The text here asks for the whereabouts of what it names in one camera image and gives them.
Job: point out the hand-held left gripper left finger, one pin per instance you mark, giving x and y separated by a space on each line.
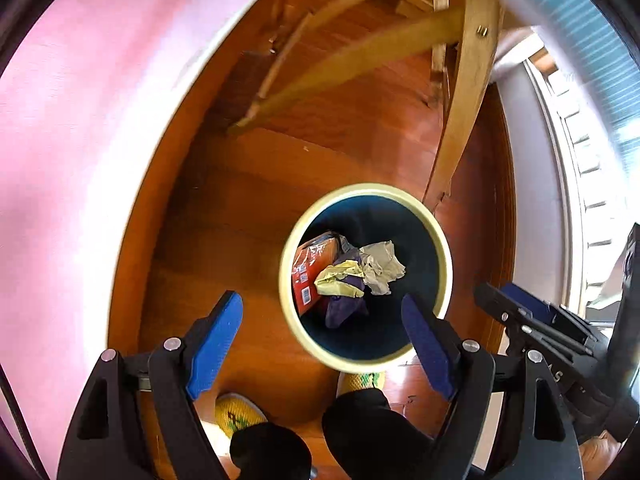
215 345

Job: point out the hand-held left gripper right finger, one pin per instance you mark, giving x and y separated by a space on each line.
430 355

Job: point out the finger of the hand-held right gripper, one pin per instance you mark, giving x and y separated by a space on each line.
500 302
537 307

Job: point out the cream rimmed blue bin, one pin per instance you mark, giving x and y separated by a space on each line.
420 270

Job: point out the yellow slipper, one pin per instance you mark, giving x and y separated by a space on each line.
240 410
360 381

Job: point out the purple wrapper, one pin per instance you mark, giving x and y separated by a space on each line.
340 310

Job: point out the person's right leg black trousers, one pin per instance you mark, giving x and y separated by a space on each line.
375 440

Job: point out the person's leg black trousers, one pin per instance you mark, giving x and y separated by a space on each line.
270 452
375 440

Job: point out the white crumpled paper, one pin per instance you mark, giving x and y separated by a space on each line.
382 265

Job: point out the yellow crumpled paper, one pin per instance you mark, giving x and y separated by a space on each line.
335 282

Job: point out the person's left leg black trousers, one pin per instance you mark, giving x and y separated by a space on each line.
270 452

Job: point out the orange snack packet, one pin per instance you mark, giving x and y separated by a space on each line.
310 270

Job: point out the window with metal bars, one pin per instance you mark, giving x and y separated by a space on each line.
575 150

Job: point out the wooden chair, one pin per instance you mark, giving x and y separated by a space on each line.
465 110

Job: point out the pink bed blanket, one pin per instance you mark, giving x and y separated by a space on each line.
100 160

